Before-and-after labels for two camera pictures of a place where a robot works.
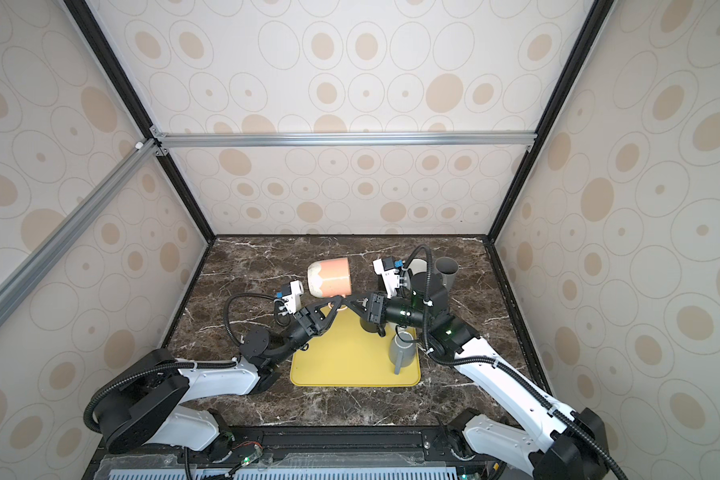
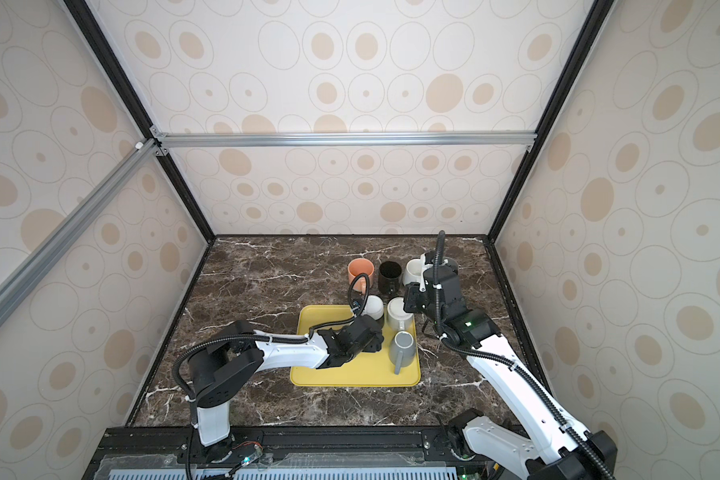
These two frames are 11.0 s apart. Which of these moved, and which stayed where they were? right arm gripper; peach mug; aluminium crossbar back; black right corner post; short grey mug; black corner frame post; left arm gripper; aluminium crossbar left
Moved: peach mug; left arm gripper; right arm gripper
Stayed: black right corner post; black corner frame post; aluminium crossbar back; aluminium crossbar left; short grey mug
